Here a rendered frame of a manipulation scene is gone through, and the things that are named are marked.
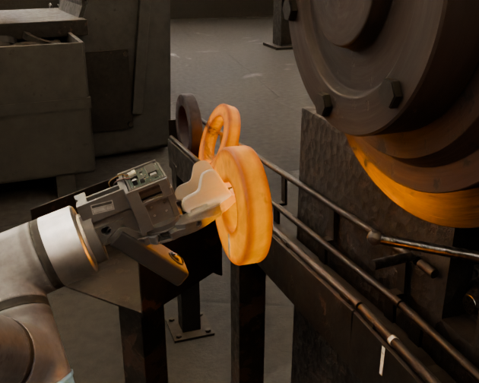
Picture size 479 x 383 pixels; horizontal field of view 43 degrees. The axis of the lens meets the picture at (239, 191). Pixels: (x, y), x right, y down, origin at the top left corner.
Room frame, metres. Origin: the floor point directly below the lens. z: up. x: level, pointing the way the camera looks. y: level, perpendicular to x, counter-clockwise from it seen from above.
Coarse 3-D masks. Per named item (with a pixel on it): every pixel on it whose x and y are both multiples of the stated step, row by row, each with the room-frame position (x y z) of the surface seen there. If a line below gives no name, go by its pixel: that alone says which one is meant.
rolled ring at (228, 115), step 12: (216, 108) 1.50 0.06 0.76; (228, 108) 1.43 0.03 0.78; (216, 120) 1.49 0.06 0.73; (228, 120) 1.39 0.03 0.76; (204, 132) 1.52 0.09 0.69; (216, 132) 1.51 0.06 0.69; (228, 132) 1.37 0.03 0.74; (204, 144) 1.49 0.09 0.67; (228, 144) 1.36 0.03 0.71; (204, 156) 1.47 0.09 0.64; (216, 156) 1.38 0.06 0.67
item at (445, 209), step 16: (352, 144) 0.70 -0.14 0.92; (368, 160) 0.67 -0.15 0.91; (384, 176) 0.63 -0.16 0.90; (384, 192) 0.63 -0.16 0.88; (400, 192) 0.60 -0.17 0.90; (416, 192) 0.57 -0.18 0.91; (464, 192) 0.51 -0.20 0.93; (416, 208) 0.57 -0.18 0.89; (432, 208) 0.55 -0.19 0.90; (448, 208) 0.53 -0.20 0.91; (464, 208) 0.51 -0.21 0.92; (448, 224) 0.52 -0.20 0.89; (464, 224) 0.50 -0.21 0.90
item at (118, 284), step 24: (96, 192) 1.07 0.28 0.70; (192, 240) 0.90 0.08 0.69; (216, 240) 0.95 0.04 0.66; (120, 264) 0.98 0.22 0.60; (192, 264) 0.90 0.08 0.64; (216, 264) 0.95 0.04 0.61; (72, 288) 0.90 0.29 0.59; (96, 288) 0.90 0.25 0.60; (120, 288) 0.89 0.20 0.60; (144, 288) 0.81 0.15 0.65; (168, 288) 0.85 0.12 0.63; (120, 312) 0.94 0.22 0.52; (144, 312) 0.81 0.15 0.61; (144, 336) 0.91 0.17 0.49; (144, 360) 0.91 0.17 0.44
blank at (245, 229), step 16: (224, 160) 0.75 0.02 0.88; (240, 160) 0.70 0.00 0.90; (256, 160) 0.71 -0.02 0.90; (224, 176) 0.75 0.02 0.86; (240, 176) 0.69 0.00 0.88; (256, 176) 0.69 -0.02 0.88; (240, 192) 0.68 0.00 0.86; (256, 192) 0.67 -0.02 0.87; (240, 208) 0.68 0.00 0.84; (256, 208) 0.66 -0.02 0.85; (224, 224) 0.74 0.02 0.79; (240, 224) 0.68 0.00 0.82; (256, 224) 0.66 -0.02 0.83; (272, 224) 0.67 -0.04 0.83; (224, 240) 0.74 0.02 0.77; (240, 240) 0.68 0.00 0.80; (256, 240) 0.66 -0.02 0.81; (240, 256) 0.68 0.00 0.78; (256, 256) 0.67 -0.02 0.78
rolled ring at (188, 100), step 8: (184, 96) 1.61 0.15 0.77; (192, 96) 1.62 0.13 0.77; (176, 104) 1.69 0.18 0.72; (184, 104) 1.60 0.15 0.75; (192, 104) 1.58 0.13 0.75; (176, 112) 1.69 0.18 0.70; (184, 112) 1.68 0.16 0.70; (192, 112) 1.56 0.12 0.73; (200, 112) 1.57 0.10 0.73; (176, 120) 1.70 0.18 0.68; (184, 120) 1.69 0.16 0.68; (192, 120) 1.55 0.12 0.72; (200, 120) 1.56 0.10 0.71; (176, 128) 1.70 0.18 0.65; (184, 128) 1.69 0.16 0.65; (192, 128) 1.54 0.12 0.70; (200, 128) 1.55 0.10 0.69; (184, 136) 1.67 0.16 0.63; (192, 136) 1.54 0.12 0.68; (200, 136) 1.55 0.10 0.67; (184, 144) 1.65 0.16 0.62; (192, 144) 1.54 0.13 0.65; (184, 152) 1.62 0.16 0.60; (192, 152) 1.55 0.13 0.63
